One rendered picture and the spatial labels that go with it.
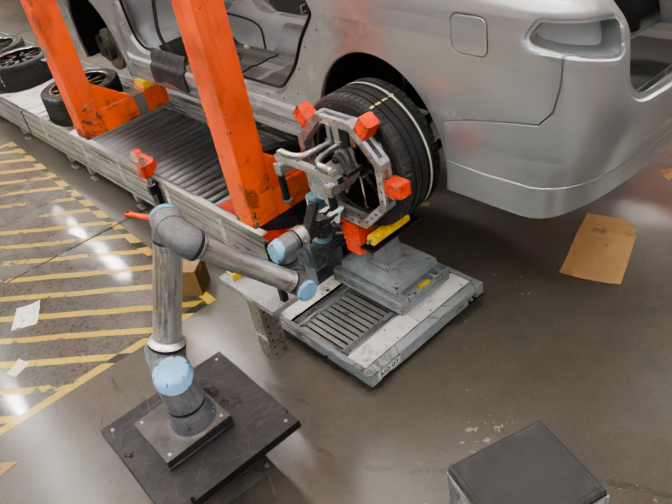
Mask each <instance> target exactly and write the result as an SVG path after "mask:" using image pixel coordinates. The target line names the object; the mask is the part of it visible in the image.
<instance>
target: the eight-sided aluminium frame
mask: <svg viewBox="0 0 672 504"><path fill-rule="evenodd" d="M357 119H358V118H356V117H355V116H350V115H346V114H343V113H340V112H336V111H333V110H330V109H328V108H327V109H326V108H322V109H320V110H318V111H316V112H314V113H313V115H311V118H310V119H309V121H308V122H307V124H306V125H305V127H304V128H303V130H302V131H301V133H300V134H299V136H298V143H299V144H300V149H301V152H304V151H307V150H309V149H311V148H314V147H315V143H314V138H313V137H314V135H315V133H316V132H317V130H318V129H319V128H320V126H321V125H322V123H323V124H328V125H329V126H332V127H337V128H338V129H341V130H344V131H347V132H348V133H349V135H350V136H351V137H352V139H353V140H354V141H355V142H356V144H357V145H358V146H359V148H360V149H361V150H362V152H363V153H364V154H365V156H366V157H367V158H368V160H369V161H370V162H371V164H372V165H373V167H374V170H375V176H376V182H377V189H378V195H379V202H380V205H379V206H378V207H377V208H376V209H375V210H374V211H373V212H372V213H371V214H369V213H367V212H364V211H362V210H360V209H357V208H355V207H353V206H350V205H348V204H345V203H344V202H343V201H342V200H341V198H340V197H339V196H338V195H336V199H337V204H338V208H339V207H344V209H343V211H342V212H341V213H340V217H342V218H344V219H346V220H348V221H350V222H353V223H355V224H357V225H359V226H361V227H362V228H366V229H367V228H369V227H370V226H372V225H373V224H374V223H376V222H377V221H379V219H380V218H381V217H383V216H384V215H385V214H386V213H387V212H388V211H389V210H390V209H392V208H393V207H394V206H395V205H396V200H395V199H392V198H390V197H387V196H385V192H384V185H383V182H384V181H386V180H387V179H389V178H390V177H392V171H391V163H390V160H389V158H388V156H387V154H385V153H384V152H383V150H382V149H381V148H380V146H379V145H378V144H377V142H376V141H375V140H374V138H373V137H370V138H369V139H367V140H365V141H364V142H362V141H361V140H360V139H359V137H358V136H357V135H356V134H355V133H354V132H353V128H354V125H355V123H356V121H357ZM316 157H317V153H315V154H313V155H310V156H308V157H305V158H303V161H305V162H307V163H310V164H312V165H315V164H314V161H315V159H316Z"/></svg>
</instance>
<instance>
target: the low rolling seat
mask: <svg viewBox="0 0 672 504"><path fill-rule="evenodd" d="M448 470H449V471H448V472H447V473H446V474H447V482H448V490H449V498H450V504H608V503H609V495H608V494H607V493H606V492H607V489H606V487H605V486H604V485H603V484H602V483H601V482H600V481H599V479H598V478H597V477H596V476H595V475H594V474H593V473H592V472H591V471H590V470H589V469H588V468H587V467H586V466H585V465H584V464H583V463H582V462H581V461H580V460H579V459H578V458H577V456H576V455H575V454H574V453H573V452H572V451H571V450H570V449H569V448H568V447H567V446H566V445H565V444H564V443H563V442H562V441H561V440H560V439H559V438H558V437H557V436H556V435H555V433H554V432H553V431H552V430H551V429H550V428H549V427H548V426H547V425H546V424H545V423H544V422H543V421H542V420H540V419H539V420H536V421H534V422H532V423H530V424H529V425H527V426H525V427H523V428H521V429H519V430H517V431H515V432H513V433H511V434H509V435H507V436H505V437H504V438H502V439H500V440H498V441H496V442H494V443H492V444H490V445H488V446H486V447H484V448H482V449H480V450H479V451H477V452H475V453H473V454H471V455H469V456H467V457H465V458H463V459H461V460H459V461H457V462H455V463H454V464H452V465H450V466H449V467H448Z"/></svg>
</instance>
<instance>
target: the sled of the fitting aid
mask: <svg viewBox="0 0 672 504"><path fill-rule="evenodd" d="M333 272H334V276H335V280H337V281H339V282H341V283H343V284H345V285H347V286H348V287H350V288H352V289H354V290H356V291H358V292H359V293H361V294H363V295H365V296H367V297H369V298H371V299H372V300H374V301H376V302H378V303H380V304H382V305H383V306H385V307H387V308H389V309H391V310H393V311H395V312H396V313H398V314H400V315H402V316H404V315H405V314H406V313H408V312H409V311H410V310H411V309H412V308H414V307H415V306H416V305H417V304H419V303H420V302H421V301H422V300H424V299H425V298H426V297H427V296H428V295H430V294H431V293H432V292H433V291H435V290H436V289H437V288H438V287H439V286H441V285H442V284H443V283H444V282H446V281H447V280H448V279H449V267H447V266H445V265H443V264H441V263H439V262H437V265H435V266H434V267H433V268H432V269H430V270H429V271H428V272H427V273H425V274H424V275H423V276H421V277H420V278H419V279H418V280H416V281H415V282H414V283H413V284H411V285H410V286H409V287H408V288H406V289H405V290H404V291H402V292H401V293H400V294H399V295H396V294H394V293H392V292H390V291H388V290H386V289H385V288H383V287H381V286H379V285H377V284H375V283H373V282H371V281H369V280H367V279H365V278H363V277H361V276H359V275H358V274H356V273H354V272H352V271H350V270H348V269H346V268H344V267H343V265H342V262H341V263H340V264H338V265H337V266H336V267H334V268H333Z"/></svg>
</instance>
